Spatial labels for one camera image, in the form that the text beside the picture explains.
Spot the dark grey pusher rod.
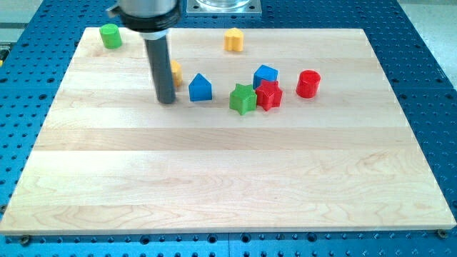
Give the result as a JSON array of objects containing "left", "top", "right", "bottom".
[{"left": 144, "top": 36, "right": 176, "bottom": 104}]

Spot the yellow hexagon block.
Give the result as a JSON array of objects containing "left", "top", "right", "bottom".
[{"left": 171, "top": 60, "right": 183, "bottom": 87}]

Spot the blue cube block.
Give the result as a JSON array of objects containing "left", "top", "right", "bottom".
[{"left": 253, "top": 65, "right": 278, "bottom": 89}]

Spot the green cylinder block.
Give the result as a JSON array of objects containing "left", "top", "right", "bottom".
[{"left": 99, "top": 24, "right": 122, "bottom": 49}]

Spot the blue house-shaped block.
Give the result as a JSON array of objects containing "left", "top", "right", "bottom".
[{"left": 189, "top": 74, "right": 212, "bottom": 101}]

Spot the yellow heart block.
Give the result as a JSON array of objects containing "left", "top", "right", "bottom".
[{"left": 224, "top": 28, "right": 244, "bottom": 52}]

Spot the green star block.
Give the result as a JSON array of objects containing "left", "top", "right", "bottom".
[{"left": 229, "top": 84, "right": 257, "bottom": 116}]

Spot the red star block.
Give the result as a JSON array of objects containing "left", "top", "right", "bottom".
[{"left": 255, "top": 79, "right": 283, "bottom": 111}]

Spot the light wooden board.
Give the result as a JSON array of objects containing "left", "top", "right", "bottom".
[{"left": 1, "top": 27, "right": 456, "bottom": 235}]

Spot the red cylinder block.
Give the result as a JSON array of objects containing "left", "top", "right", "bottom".
[{"left": 296, "top": 70, "right": 321, "bottom": 99}]

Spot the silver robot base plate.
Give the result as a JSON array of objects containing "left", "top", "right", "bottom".
[{"left": 185, "top": 0, "right": 262, "bottom": 16}]

